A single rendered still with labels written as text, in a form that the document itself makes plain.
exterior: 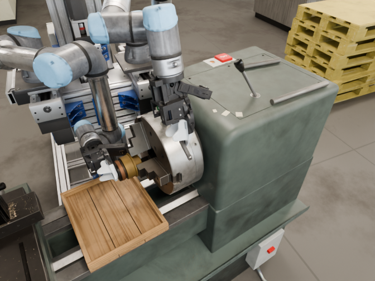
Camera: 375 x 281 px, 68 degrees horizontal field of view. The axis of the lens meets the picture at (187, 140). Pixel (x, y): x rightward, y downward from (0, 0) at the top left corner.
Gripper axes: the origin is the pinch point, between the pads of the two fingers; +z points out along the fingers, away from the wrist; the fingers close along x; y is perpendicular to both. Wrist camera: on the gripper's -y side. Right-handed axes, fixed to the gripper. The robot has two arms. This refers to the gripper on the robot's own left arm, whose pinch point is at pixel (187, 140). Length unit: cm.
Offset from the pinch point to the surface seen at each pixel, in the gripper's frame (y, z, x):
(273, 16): -404, 40, -337
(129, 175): 14.0, 16.4, -20.1
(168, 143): 0.8, 5.7, -12.0
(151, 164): 5.8, 14.7, -18.2
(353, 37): -253, 30, -98
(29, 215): 47, 21, -29
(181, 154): -2.1, 10.1, -9.5
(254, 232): -36, 74, -12
